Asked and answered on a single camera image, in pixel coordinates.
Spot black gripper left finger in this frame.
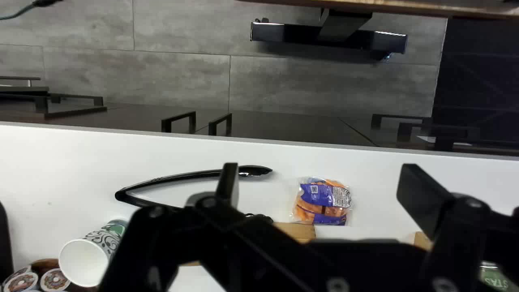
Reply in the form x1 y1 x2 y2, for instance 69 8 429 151
98 160 325 292

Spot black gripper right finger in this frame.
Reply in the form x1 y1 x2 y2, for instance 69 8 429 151
395 162 519 292

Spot long wooden tea box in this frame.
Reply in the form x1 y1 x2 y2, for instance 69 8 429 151
411 230 434 251

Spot teal tea bags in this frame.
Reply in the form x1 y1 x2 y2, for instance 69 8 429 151
476 259 515 292

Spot black plastic tongs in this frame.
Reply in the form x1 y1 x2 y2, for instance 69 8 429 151
113 164 273 211

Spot green patterned paper cup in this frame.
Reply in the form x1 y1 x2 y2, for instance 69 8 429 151
56 217 129 289

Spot white lidded coffee pod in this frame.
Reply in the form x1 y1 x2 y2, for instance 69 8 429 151
0 269 40 292
38 266 71 292

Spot brown lidded coffee pod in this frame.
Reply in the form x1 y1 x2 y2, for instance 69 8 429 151
28 258 61 274

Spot small wooden box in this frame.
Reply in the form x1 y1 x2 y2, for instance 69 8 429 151
272 219 317 245

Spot purple orange snack packet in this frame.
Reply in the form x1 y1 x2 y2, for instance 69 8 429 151
293 177 353 227

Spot black cabinet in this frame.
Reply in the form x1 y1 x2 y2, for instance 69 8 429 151
431 16 519 151

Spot wooden table top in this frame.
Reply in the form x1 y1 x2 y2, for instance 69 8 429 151
239 0 519 23

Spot black metal table base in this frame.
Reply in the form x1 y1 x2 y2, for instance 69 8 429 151
249 8 408 58

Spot black metal chair frame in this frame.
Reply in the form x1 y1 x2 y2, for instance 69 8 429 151
158 110 197 134
207 112 233 136

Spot black metal furniture frame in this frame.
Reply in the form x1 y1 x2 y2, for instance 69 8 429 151
0 74 108 121

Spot black hanging cable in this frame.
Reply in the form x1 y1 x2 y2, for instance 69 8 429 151
0 0 61 21

